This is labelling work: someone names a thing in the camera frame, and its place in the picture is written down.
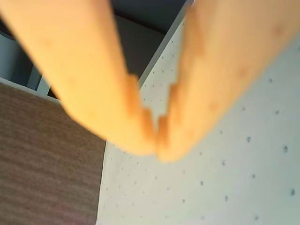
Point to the white dotted mat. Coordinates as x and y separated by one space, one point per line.
211 187

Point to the white furniture frame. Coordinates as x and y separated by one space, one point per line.
39 84

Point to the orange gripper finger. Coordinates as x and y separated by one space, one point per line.
70 58
222 58

